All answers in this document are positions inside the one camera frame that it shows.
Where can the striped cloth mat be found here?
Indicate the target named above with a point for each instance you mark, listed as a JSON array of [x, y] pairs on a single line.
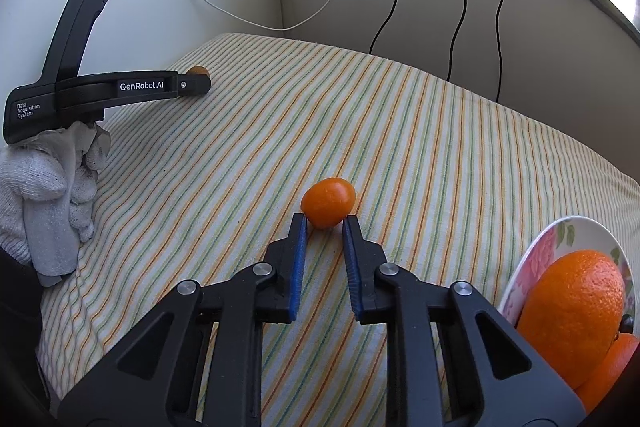
[[451, 185]]

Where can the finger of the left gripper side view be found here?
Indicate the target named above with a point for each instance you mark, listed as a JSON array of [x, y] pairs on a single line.
[[193, 85]]

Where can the large round orange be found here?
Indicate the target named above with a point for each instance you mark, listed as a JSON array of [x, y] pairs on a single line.
[[571, 315]]

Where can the oval orange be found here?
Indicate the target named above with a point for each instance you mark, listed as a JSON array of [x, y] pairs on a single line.
[[605, 375]]

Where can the brown kiwi fruit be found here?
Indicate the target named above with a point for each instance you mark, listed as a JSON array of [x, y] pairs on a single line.
[[198, 70]]

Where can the small orange kumquat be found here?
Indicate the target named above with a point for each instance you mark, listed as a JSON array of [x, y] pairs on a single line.
[[328, 202]]

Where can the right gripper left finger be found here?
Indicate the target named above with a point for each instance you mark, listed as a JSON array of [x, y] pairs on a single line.
[[195, 359]]

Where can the floral white plate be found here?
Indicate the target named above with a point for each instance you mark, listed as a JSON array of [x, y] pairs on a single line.
[[540, 256]]

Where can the left white gloved hand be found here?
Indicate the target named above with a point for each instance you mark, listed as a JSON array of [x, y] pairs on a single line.
[[48, 188]]

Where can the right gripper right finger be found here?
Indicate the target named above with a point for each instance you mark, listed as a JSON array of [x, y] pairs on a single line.
[[452, 358]]

